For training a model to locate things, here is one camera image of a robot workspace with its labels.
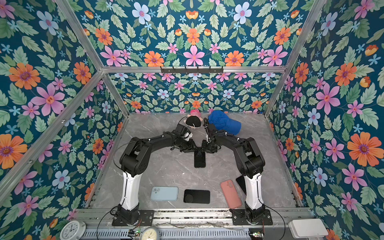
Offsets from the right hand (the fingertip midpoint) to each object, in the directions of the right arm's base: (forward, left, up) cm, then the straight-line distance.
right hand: (203, 149), depth 98 cm
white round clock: (-45, +60, +3) cm, 75 cm away
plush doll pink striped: (+22, +7, +6) cm, 23 cm away
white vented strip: (-46, +17, -2) cm, 49 cm away
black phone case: (-7, +2, -1) cm, 7 cm away
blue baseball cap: (+22, -15, +2) cm, 26 cm away
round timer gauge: (-46, +24, +3) cm, 52 cm away
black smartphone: (-7, +2, -1) cm, 7 cm away
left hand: (0, +3, +4) cm, 4 cm away
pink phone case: (-29, -15, -2) cm, 33 cm away
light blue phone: (-28, +21, -2) cm, 35 cm away
